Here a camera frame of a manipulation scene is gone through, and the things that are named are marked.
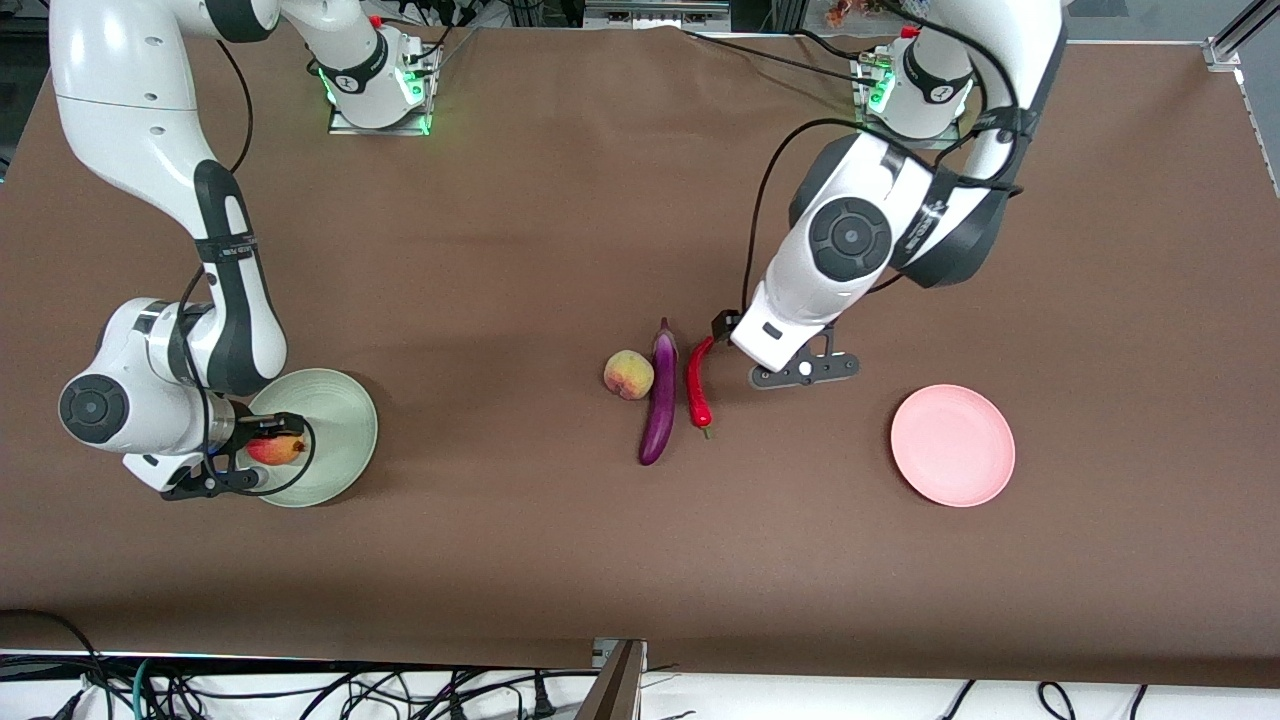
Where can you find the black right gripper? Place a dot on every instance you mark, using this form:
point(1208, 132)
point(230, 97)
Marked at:
point(238, 437)

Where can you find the red apple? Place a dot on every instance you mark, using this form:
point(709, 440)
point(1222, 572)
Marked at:
point(277, 452)

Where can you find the red chili pepper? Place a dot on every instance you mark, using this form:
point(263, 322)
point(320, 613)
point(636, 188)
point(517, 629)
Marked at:
point(696, 390)

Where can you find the yellow pink peach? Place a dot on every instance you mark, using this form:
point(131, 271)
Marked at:
point(630, 375)

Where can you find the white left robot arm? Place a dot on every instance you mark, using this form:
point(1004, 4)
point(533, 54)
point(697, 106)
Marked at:
point(790, 310)

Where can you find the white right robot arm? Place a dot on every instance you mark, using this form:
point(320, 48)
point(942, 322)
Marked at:
point(130, 80)

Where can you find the light green plate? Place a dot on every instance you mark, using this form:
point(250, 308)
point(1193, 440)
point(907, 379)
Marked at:
point(335, 400)

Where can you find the purple eggplant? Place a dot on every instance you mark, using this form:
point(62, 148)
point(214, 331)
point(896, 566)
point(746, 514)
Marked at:
point(660, 400)

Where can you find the brown table cover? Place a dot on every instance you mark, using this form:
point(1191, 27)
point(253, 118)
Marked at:
point(640, 560)

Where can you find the pink plate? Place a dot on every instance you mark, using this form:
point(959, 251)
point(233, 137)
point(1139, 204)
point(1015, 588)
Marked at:
point(952, 445)

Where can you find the grey power strip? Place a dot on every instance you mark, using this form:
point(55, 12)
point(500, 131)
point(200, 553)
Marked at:
point(655, 15)

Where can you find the orange red object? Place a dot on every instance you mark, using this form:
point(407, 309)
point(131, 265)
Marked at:
point(845, 12)

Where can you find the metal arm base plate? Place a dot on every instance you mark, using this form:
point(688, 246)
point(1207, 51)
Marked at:
point(900, 143)
point(380, 130)

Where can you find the aluminium camera post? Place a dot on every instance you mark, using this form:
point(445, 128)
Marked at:
point(620, 690)

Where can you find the aluminium frame profile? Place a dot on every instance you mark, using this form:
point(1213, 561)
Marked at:
point(1225, 50)

